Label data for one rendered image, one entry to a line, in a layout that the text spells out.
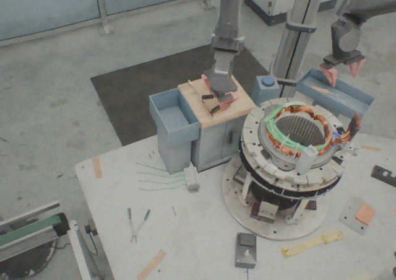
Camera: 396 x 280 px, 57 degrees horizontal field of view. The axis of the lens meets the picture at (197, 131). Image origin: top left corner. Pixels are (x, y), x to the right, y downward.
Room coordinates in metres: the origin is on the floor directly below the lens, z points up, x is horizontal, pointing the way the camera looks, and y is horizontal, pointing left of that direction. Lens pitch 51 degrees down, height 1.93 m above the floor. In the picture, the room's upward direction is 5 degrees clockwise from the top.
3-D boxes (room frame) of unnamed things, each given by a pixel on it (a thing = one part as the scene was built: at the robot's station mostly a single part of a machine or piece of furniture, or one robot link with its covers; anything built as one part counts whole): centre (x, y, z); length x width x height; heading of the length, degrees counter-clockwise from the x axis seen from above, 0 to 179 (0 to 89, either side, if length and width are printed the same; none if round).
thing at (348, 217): (0.62, -0.58, 0.79); 0.12 x 0.09 x 0.02; 146
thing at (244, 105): (0.87, -0.05, 1.05); 0.20 x 0.19 x 0.02; 119
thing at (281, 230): (0.70, -0.30, 0.80); 0.39 x 0.39 x 0.01
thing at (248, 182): (0.64, -0.18, 0.91); 0.02 x 0.02 x 0.21
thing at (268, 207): (0.59, -0.25, 0.85); 0.06 x 0.04 x 0.05; 75
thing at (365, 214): (0.62, -0.60, 0.80); 0.07 x 0.05 x 0.01; 146
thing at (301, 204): (0.58, -0.35, 0.91); 0.02 x 0.02 x 0.21
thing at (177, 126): (0.80, 0.08, 0.92); 0.17 x 0.11 x 0.28; 29
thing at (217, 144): (0.87, -0.05, 0.91); 0.19 x 0.19 x 0.26; 29
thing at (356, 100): (0.95, -0.47, 0.92); 0.25 x 0.11 x 0.28; 55
